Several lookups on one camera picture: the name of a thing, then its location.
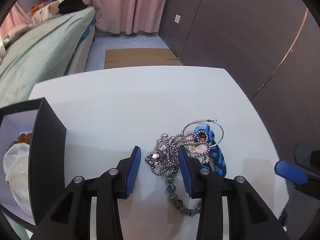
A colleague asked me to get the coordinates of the bed with green blanket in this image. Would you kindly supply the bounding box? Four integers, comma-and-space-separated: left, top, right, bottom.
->
1, 7, 95, 107

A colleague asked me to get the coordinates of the pink curtain left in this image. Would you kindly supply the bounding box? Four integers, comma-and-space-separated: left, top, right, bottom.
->
0, 1, 33, 39

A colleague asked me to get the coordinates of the flattened cardboard sheet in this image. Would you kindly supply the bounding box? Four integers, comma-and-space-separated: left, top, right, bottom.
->
104, 48, 181, 69

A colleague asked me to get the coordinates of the brown wooden bead bracelet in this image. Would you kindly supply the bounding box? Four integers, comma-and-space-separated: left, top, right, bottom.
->
11, 132, 33, 145

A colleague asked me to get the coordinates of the grey plush pillow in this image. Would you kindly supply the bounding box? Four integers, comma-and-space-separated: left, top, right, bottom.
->
7, 24, 33, 41

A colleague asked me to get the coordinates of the white wall socket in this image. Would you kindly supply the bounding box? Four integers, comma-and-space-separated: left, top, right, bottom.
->
174, 15, 181, 24

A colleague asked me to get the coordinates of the black cloth pile on bed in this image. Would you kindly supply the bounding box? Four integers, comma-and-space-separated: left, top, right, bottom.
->
58, 0, 87, 15

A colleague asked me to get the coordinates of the white table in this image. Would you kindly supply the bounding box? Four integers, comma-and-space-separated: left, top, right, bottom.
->
28, 65, 288, 240

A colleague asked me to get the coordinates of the gold chain pendant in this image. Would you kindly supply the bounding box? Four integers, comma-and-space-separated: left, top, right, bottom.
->
184, 133, 209, 158

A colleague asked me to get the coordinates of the large silver hoop earring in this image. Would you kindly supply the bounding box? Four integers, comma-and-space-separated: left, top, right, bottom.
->
182, 118, 225, 148

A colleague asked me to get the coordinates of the patterned cream pillow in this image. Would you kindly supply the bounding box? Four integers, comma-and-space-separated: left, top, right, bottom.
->
31, 1, 60, 25

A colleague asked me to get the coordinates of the blue braided fabric bracelet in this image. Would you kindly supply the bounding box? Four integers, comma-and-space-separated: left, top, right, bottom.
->
194, 124, 228, 178

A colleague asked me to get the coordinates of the pink curtain right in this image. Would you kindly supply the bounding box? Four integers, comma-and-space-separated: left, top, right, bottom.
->
82, 0, 166, 35

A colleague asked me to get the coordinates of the white crumpled duvet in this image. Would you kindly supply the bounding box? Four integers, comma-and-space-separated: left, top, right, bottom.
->
0, 35, 10, 60

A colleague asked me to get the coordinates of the black jewelry box white inside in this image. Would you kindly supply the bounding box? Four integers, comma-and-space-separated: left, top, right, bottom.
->
1, 98, 67, 228

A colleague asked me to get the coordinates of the dark multicolour bead bracelet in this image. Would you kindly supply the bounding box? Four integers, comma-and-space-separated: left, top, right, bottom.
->
164, 175, 202, 218

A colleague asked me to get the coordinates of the pink curtain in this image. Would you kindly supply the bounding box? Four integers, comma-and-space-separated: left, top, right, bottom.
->
82, 0, 166, 35
0, 1, 33, 39

